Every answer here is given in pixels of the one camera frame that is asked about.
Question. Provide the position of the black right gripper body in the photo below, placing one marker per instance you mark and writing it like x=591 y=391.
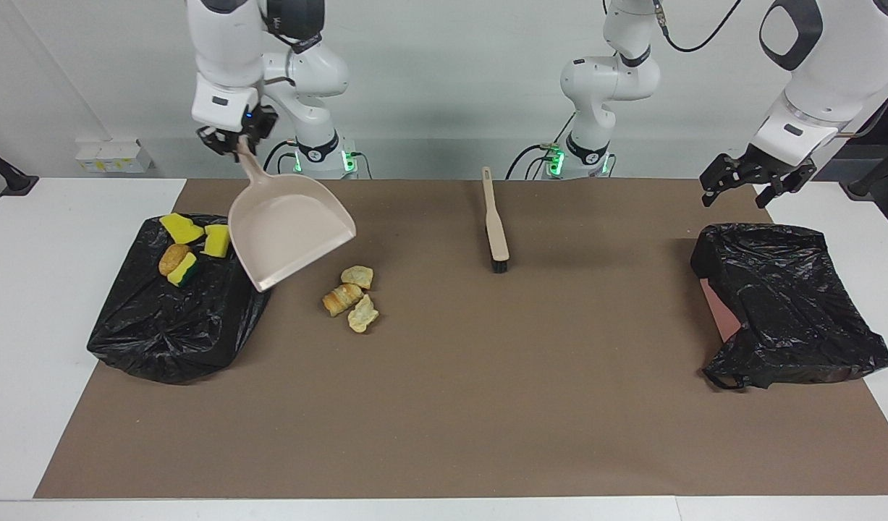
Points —
x=255 y=134

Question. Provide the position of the white socket box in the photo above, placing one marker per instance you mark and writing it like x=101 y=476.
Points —
x=114 y=157

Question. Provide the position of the green and yellow sponge piece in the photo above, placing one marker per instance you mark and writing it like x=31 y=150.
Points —
x=185 y=271

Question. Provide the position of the notched yellow sponge piece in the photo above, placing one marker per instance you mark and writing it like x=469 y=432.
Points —
x=217 y=241

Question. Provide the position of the brown bread roll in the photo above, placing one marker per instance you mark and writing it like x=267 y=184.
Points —
x=172 y=258

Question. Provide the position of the beige plastic dustpan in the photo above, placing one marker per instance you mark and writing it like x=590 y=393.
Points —
x=284 y=231

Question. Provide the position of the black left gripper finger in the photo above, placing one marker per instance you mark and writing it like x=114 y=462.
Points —
x=722 y=172
x=771 y=192

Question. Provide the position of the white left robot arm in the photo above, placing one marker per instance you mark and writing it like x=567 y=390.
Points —
x=834 y=72

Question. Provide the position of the beige hand brush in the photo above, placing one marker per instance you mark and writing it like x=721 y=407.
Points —
x=496 y=239

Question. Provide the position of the dark panel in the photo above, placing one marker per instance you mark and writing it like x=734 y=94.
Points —
x=881 y=134

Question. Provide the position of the pale bread chunk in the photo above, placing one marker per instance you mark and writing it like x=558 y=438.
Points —
x=357 y=276
x=362 y=315

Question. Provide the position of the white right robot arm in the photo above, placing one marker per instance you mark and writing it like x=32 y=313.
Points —
x=226 y=65

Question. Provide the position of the pink bin box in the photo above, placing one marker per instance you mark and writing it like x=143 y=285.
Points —
x=722 y=311

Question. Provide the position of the black knotted trash bag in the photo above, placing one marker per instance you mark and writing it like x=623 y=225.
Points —
x=183 y=340

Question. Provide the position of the brown table mat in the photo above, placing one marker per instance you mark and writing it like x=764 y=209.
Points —
x=487 y=398

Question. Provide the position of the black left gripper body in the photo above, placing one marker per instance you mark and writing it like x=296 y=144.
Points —
x=776 y=168

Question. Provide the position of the striped croissant piece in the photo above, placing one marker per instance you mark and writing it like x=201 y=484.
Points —
x=342 y=299

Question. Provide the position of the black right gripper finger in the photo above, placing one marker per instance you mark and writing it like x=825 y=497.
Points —
x=249 y=152
x=213 y=142

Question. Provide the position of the black bag over pink box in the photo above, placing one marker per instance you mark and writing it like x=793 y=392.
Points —
x=791 y=304

